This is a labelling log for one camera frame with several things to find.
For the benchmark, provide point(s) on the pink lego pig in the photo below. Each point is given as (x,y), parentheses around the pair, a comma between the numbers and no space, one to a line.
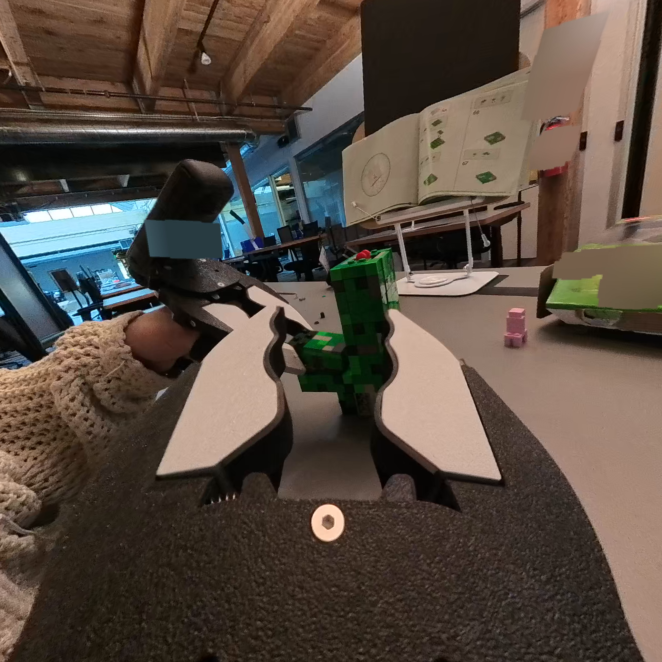
(515,323)

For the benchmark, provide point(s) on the long wooden office desk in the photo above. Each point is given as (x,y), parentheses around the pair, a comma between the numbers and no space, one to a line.
(279,245)

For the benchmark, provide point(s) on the person's left hand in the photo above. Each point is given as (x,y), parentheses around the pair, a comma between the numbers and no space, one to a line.
(155,341)

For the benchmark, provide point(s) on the wooden post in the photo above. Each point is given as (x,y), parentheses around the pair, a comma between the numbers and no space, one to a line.
(247,196)

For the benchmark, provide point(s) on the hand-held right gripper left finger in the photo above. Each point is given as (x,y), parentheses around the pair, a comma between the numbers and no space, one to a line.
(222,408)

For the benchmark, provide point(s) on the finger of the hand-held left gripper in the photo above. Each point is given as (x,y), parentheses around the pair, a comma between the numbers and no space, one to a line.
(264,297)
(232,318)

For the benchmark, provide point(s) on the track spotlight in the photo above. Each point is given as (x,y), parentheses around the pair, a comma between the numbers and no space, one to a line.
(205,56)

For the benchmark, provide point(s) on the person's left forearm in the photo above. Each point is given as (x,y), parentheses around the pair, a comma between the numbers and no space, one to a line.
(51,413)

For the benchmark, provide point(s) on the silver ventilation duct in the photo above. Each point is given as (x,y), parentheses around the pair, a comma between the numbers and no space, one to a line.
(129,132)

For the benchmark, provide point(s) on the green cardboard lego box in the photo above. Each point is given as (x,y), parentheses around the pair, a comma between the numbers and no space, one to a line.
(631,300)

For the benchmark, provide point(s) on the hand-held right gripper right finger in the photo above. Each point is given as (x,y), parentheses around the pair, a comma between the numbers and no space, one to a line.
(434,413)

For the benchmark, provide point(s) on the black panel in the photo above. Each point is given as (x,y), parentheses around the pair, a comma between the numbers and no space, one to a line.
(439,51)

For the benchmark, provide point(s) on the green lego creeper body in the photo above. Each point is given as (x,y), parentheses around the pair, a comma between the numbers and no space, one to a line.
(362,295)

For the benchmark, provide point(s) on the blue storage bin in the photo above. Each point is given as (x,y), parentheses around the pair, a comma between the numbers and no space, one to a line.
(254,244)

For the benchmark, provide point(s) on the open instruction booklet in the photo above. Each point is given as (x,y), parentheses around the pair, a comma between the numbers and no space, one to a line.
(465,150)

